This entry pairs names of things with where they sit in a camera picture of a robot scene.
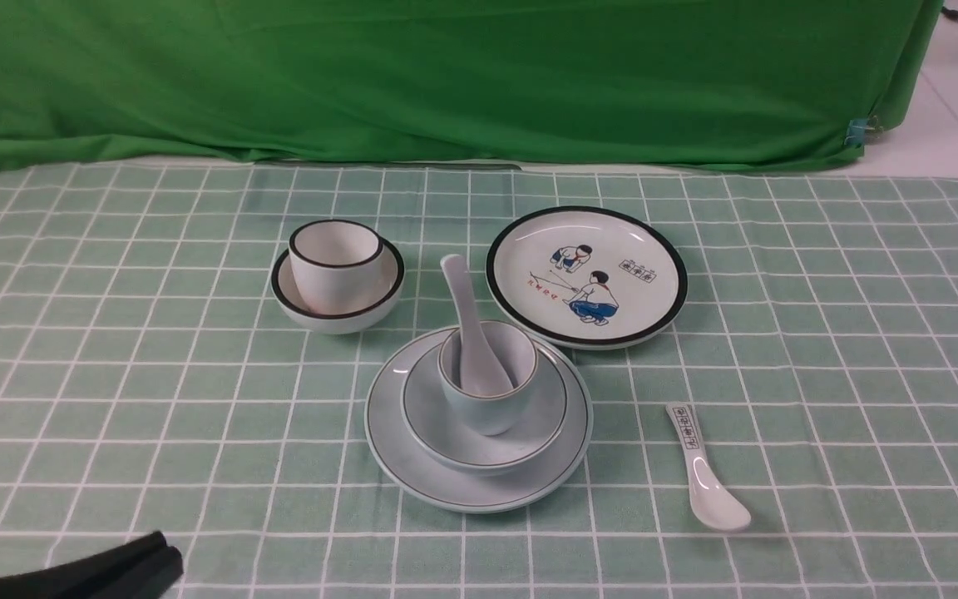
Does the white spoon with label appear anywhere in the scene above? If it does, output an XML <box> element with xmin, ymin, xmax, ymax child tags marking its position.
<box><xmin>665</xmin><ymin>402</ymin><xmax>752</xmax><ymax>533</ymax></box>

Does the blue binder clip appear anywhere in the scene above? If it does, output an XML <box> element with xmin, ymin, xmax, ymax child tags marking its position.
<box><xmin>844</xmin><ymin>118</ymin><xmax>870</xmax><ymax>147</ymax></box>

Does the black-rimmed white bowl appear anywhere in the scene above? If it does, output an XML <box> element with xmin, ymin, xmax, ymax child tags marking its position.
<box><xmin>269</xmin><ymin>238</ymin><xmax>406</xmax><ymax>336</ymax></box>

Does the black-rimmed white cup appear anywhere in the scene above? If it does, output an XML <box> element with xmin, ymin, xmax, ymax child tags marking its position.
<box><xmin>289</xmin><ymin>219</ymin><xmax>384</xmax><ymax>315</ymax></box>

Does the green backdrop cloth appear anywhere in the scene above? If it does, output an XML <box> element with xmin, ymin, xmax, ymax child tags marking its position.
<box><xmin>0</xmin><ymin>1</ymin><xmax>941</xmax><ymax>173</ymax></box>

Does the plain white ceramic spoon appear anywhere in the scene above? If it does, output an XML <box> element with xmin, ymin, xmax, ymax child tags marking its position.
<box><xmin>440</xmin><ymin>254</ymin><xmax>513</xmax><ymax>398</ymax></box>

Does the pale blue plate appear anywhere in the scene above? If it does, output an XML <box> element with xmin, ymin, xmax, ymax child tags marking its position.
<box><xmin>364</xmin><ymin>327</ymin><xmax>594</xmax><ymax>514</ymax></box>

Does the pale blue cup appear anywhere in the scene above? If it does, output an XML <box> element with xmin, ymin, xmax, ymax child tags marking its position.
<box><xmin>437</xmin><ymin>321</ymin><xmax>539</xmax><ymax>436</ymax></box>

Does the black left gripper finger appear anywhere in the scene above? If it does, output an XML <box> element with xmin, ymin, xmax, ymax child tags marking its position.
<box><xmin>0</xmin><ymin>531</ymin><xmax>184</xmax><ymax>598</ymax></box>

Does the cartoon picture plate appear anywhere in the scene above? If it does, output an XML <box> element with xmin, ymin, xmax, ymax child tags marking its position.
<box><xmin>486</xmin><ymin>205</ymin><xmax>689</xmax><ymax>350</ymax></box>

